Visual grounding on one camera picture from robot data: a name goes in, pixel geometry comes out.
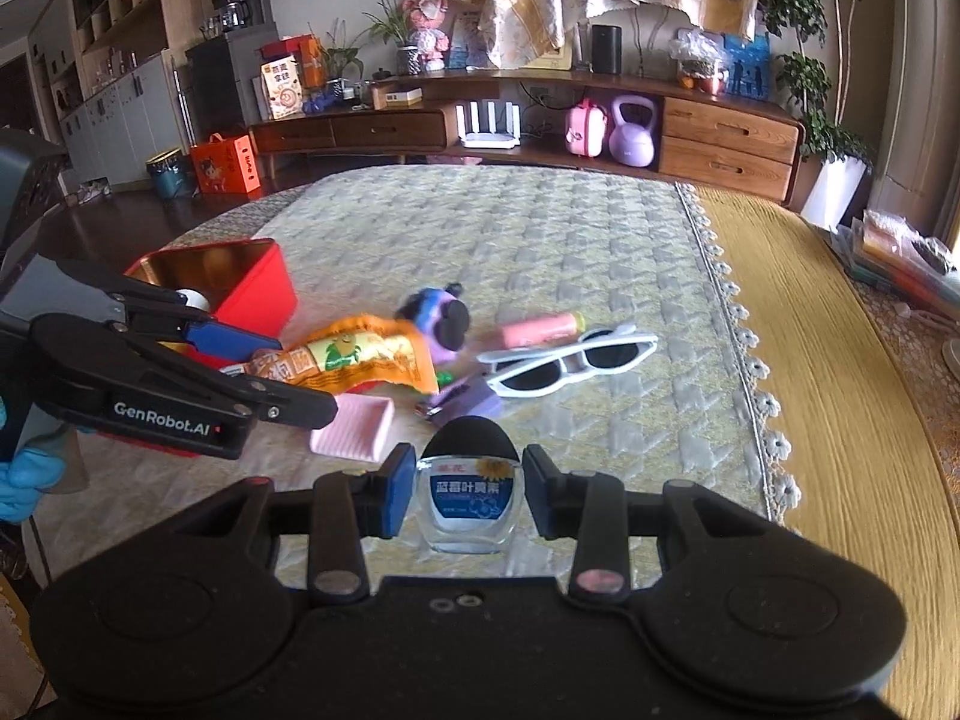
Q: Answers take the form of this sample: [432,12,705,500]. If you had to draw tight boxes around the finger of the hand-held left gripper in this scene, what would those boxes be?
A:
[33,253,284,371]
[25,313,340,460]

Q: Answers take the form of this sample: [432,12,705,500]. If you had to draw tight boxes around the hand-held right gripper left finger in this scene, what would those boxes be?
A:
[184,442,418,609]

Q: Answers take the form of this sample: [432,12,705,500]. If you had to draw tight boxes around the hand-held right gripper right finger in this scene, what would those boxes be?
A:
[523,443,760,609]

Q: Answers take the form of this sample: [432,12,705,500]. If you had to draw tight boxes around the red tin box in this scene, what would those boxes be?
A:
[123,238,299,460]

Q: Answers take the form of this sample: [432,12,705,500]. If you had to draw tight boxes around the small glass bottle black cap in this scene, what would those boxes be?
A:
[416,415,523,555]

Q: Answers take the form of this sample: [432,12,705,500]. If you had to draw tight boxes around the purple nail clipper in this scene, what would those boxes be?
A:
[416,373,501,422]

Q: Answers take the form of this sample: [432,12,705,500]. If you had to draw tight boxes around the orange snack packet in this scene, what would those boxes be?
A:
[220,313,440,397]

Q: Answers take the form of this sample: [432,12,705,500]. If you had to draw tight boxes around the purple plush toy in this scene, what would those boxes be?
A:
[395,282,472,370]

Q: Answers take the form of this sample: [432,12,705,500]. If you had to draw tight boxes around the person's left hand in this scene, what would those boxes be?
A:
[0,447,68,527]

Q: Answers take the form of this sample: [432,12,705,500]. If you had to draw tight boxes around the pink ribbed tray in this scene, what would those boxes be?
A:
[309,393,395,463]

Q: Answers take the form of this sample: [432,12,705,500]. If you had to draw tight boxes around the white sunglasses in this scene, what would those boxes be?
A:
[477,323,660,399]

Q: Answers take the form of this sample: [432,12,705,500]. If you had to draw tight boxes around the teal bucket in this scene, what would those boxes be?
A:
[144,148,198,202]

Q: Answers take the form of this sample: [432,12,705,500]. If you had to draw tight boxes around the pink tube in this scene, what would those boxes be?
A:
[495,312,585,350]

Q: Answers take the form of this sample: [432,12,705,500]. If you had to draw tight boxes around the grey cabinet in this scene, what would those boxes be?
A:
[184,28,281,148]

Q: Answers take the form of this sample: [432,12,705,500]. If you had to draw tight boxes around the quilted cloth with lace edge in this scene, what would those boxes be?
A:
[22,161,794,593]

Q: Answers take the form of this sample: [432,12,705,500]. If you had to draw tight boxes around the printed cereal box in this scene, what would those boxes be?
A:
[259,57,305,122]

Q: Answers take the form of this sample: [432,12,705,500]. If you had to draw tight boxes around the black coffee machine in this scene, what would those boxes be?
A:
[209,0,272,35]

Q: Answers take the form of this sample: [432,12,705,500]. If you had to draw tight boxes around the orange red gift boxes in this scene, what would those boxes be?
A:
[260,33,328,88]

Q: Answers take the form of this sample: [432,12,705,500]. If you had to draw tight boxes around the small green potted plant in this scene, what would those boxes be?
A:
[318,25,369,84]

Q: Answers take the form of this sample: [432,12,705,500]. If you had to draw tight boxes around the yellow woven tablecloth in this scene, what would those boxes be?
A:
[696,184,960,720]

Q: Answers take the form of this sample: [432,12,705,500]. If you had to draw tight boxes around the white router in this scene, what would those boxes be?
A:
[454,99,524,150]

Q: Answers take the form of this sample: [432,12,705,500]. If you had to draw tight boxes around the potted orchid plant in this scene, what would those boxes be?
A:
[363,0,422,78]

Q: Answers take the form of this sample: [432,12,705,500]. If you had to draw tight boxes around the pink toy suitcase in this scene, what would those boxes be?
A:
[563,98,611,159]

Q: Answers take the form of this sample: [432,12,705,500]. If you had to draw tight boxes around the purple kettlebell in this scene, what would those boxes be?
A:
[608,94,662,167]

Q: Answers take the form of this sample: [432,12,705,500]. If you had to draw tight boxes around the pink doll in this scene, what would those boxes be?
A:
[404,0,459,75]

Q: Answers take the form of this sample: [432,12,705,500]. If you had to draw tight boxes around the wooden media cabinet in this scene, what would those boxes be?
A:
[247,67,808,209]

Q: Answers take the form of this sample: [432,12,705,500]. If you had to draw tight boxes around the white planter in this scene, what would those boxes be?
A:
[798,153,872,234]

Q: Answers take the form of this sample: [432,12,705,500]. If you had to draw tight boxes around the stack of plastic folders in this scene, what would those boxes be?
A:
[828,208,960,325]

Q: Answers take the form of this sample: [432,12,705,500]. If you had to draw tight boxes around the black speaker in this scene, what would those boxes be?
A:
[590,24,626,77]

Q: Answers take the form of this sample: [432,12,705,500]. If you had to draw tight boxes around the clear plastic bag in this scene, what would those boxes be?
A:
[667,28,729,95]

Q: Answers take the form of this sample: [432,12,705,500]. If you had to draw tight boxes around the blue printed bag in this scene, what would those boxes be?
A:
[723,33,774,103]

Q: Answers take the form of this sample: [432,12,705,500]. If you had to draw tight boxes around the tall green potted tree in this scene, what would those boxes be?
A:
[756,0,887,160]

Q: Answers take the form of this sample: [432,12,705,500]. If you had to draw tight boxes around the wall shelf unit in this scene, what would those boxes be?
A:
[28,0,190,185]

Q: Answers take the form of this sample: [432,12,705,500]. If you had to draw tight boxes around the orange gift box with handle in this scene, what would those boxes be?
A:
[188,133,264,200]

